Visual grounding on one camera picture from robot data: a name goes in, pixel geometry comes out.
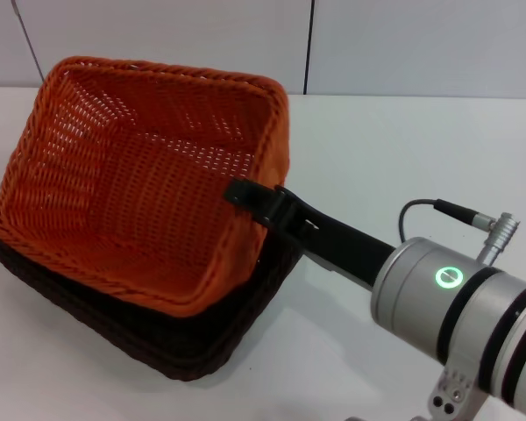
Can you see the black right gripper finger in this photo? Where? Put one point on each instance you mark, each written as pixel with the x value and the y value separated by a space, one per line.
pixel 250 197

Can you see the dark brown woven basket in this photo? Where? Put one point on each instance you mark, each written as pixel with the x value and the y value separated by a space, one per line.
pixel 158 342

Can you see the grey metal camera bracket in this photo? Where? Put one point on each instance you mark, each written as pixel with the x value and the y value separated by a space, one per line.
pixel 453 390

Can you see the orange woven basket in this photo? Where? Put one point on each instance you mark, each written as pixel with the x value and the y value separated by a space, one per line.
pixel 127 188

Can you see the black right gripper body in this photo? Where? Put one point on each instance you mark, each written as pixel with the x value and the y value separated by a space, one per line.
pixel 346 245

